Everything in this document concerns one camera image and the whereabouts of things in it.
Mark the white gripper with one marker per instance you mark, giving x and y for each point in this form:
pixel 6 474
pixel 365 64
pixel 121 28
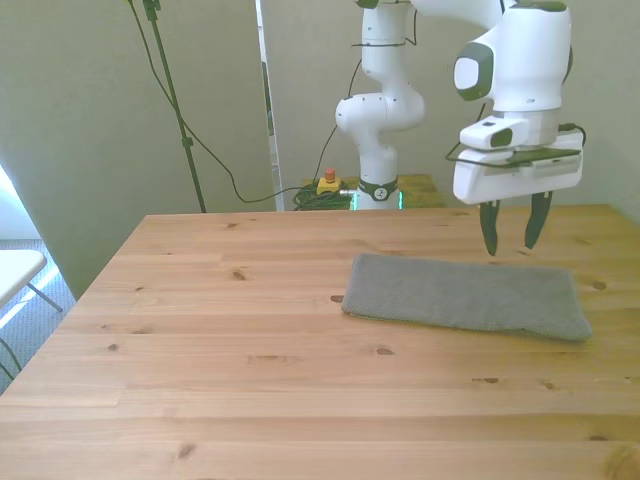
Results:
pixel 500 185

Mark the grey towel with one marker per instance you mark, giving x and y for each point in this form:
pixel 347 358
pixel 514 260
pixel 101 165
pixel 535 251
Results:
pixel 465 295

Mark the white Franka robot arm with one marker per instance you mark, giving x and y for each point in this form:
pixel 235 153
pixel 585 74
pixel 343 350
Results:
pixel 380 115

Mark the yellow emergency stop button box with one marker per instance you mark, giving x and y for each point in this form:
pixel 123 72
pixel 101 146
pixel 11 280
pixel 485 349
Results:
pixel 329 186

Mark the white partition edge strip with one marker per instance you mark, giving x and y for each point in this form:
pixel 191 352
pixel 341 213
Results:
pixel 260 40

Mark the white folding chair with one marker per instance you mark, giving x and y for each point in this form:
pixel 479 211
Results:
pixel 15 270

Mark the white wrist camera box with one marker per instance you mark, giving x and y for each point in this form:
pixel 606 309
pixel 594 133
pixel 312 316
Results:
pixel 480 135

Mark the dark thin camera stand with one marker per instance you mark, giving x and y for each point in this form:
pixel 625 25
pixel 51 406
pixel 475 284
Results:
pixel 188 142

